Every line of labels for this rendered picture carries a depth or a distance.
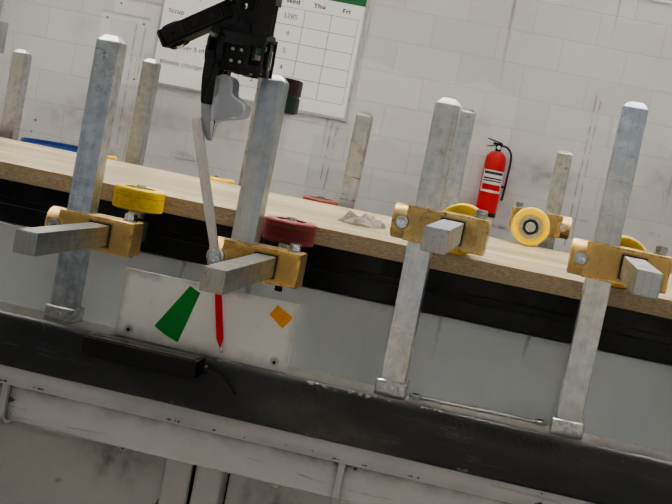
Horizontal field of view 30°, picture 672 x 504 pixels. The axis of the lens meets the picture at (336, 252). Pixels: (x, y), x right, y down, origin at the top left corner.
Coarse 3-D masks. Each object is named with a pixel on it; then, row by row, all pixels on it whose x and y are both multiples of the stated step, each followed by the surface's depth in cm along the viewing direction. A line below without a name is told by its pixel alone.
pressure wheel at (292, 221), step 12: (276, 216) 192; (288, 216) 191; (264, 228) 190; (276, 228) 187; (288, 228) 187; (300, 228) 187; (312, 228) 189; (276, 240) 187; (288, 240) 187; (300, 240) 188; (312, 240) 190; (276, 288) 191
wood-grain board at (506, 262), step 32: (0, 160) 206; (32, 160) 222; (64, 160) 241; (192, 192) 220; (224, 192) 239; (224, 224) 199; (320, 224) 203; (352, 224) 219; (384, 256) 195; (448, 256) 193; (480, 256) 202; (512, 256) 217; (544, 256) 235; (544, 288) 191; (576, 288) 190
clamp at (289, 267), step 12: (228, 240) 179; (228, 252) 179; (240, 252) 179; (252, 252) 178; (264, 252) 178; (276, 252) 178; (288, 252) 178; (276, 264) 178; (288, 264) 178; (300, 264) 178; (276, 276) 178; (288, 276) 178; (300, 276) 180
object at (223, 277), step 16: (256, 256) 173; (272, 256) 178; (208, 272) 151; (224, 272) 150; (240, 272) 157; (256, 272) 167; (272, 272) 177; (208, 288) 151; (224, 288) 151; (240, 288) 159
